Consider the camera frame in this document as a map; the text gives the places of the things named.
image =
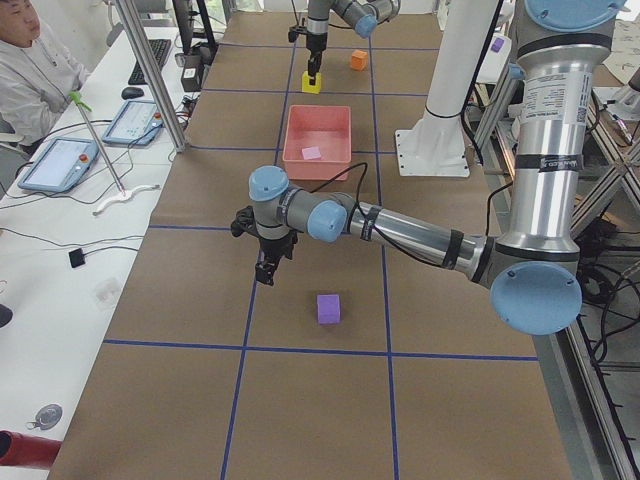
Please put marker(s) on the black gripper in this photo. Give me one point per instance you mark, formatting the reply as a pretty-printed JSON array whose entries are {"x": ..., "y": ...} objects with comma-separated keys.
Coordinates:
[
  {"x": 276, "y": 246},
  {"x": 315, "y": 44}
]

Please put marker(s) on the yellow foam block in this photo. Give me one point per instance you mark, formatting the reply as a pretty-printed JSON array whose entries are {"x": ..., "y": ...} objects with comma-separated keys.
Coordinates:
[{"x": 311, "y": 84}]

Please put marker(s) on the orange foam block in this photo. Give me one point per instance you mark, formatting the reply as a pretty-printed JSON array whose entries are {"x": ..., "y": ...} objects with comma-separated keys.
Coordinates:
[{"x": 359, "y": 60}]

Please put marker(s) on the purple foam block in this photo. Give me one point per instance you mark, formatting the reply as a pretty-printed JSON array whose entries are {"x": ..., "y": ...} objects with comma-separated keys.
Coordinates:
[{"x": 328, "y": 309}]

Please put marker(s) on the light pink foam block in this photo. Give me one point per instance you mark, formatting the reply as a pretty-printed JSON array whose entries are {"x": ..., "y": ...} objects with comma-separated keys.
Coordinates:
[{"x": 311, "y": 153}]

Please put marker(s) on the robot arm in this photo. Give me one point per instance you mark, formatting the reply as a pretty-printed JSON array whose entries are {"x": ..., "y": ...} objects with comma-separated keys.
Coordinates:
[
  {"x": 363, "y": 18},
  {"x": 530, "y": 268}
]

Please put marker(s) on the pink plastic bin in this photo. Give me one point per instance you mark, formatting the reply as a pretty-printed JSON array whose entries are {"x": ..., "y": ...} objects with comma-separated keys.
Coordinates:
[{"x": 329, "y": 128}]

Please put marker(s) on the black box on desk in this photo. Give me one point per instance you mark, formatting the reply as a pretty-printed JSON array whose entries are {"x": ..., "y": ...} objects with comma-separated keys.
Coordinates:
[{"x": 194, "y": 66}]

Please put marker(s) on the small black square device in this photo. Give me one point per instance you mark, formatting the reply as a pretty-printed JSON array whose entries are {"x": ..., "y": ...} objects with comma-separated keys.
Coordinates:
[{"x": 77, "y": 258}]

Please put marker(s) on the far teach pendant tablet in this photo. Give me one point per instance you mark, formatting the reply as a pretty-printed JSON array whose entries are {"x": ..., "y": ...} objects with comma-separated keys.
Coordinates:
[{"x": 137, "y": 123}]

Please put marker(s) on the teach pendant tablet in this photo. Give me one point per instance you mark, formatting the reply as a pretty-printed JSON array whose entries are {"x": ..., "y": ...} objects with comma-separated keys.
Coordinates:
[
  {"x": 60, "y": 166},
  {"x": 137, "y": 123}
]

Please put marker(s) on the black computer mouse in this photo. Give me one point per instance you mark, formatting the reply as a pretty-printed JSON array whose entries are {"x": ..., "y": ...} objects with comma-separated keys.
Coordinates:
[{"x": 132, "y": 92}]

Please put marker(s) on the near teach pendant tablet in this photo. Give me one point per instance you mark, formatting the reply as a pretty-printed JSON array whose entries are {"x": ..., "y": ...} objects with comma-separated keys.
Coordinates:
[{"x": 60, "y": 166}]

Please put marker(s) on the white reacher grabber stick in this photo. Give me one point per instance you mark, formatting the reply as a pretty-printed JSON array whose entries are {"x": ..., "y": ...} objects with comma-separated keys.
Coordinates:
[{"x": 123, "y": 194}]

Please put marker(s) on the round metal disc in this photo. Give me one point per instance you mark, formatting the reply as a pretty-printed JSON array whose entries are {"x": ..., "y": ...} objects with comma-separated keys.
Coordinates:
[{"x": 46, "y": 418}]

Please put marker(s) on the seated person in white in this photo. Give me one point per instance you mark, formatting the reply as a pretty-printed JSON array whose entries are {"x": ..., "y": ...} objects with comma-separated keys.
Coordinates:
[{"x": 38, "y": 72}]

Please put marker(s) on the red cylinder object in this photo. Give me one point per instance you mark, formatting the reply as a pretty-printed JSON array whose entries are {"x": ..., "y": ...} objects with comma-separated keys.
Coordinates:
[{"x": 26, "y": 451}]

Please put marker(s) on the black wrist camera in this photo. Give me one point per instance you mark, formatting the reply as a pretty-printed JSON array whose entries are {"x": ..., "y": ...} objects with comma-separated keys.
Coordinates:
[
  {"x": 244, "y": 222},
  {"x": 294, "y": 32}
]

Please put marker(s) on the white camera pole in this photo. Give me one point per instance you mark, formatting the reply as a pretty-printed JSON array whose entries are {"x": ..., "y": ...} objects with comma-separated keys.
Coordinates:
[{"x": 434, "y": 146}]

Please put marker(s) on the aluminium frame post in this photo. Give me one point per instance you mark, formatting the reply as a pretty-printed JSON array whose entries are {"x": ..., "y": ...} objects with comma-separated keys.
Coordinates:
[{"x": 141, "y": 48}]

